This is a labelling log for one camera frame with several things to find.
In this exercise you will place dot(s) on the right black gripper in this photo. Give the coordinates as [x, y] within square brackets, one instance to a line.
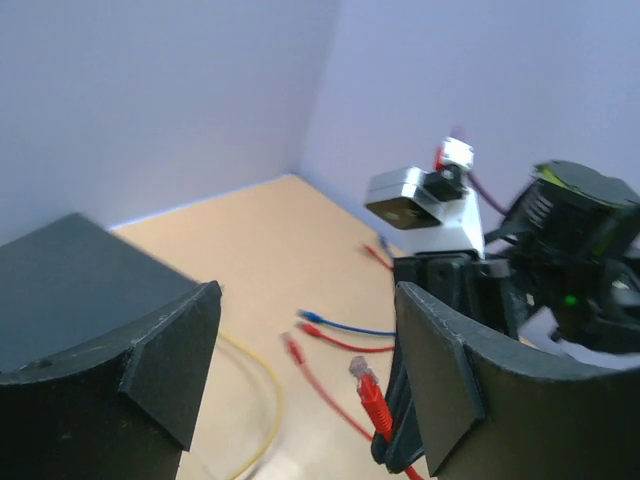
[497, 297]

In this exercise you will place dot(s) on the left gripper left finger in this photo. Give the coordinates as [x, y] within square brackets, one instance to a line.
[121, 406]

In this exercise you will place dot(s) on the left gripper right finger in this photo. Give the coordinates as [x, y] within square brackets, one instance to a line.
[490, 407]

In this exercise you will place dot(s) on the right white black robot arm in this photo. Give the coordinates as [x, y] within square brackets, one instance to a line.
[576, 228]

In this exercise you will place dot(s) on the dark blue network switch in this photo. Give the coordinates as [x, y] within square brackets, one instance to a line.
[72, 281]

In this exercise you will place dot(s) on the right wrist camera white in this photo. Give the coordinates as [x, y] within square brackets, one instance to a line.
[436, 210]

